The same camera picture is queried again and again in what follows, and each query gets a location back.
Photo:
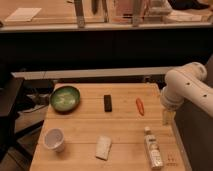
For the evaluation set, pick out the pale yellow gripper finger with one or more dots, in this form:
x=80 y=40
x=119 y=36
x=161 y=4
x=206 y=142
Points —
x=167 y=116

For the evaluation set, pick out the black eraser block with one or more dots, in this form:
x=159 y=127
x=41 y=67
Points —
x=107 y=103

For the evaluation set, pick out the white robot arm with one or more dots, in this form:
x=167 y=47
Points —
x=186 y=94

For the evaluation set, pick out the orange carrot toy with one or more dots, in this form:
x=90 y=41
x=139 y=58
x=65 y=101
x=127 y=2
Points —
x=140 y=106

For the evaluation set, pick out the clear plastic bottle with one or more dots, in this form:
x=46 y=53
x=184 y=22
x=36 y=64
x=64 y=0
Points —
x=153 y=150

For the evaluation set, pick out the white sponge block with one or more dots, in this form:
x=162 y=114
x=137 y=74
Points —
x=103 y=147

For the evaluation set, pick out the green ceramic bowl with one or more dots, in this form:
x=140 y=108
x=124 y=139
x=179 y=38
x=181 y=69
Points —
x=65 y=98

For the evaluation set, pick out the white paper cup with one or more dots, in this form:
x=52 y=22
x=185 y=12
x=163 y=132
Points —
x=54 y=140

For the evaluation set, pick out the white paper sheet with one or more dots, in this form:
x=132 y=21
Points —
x=23 y=15

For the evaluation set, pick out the long white shelf rail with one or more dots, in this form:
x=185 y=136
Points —
x=32 y=75

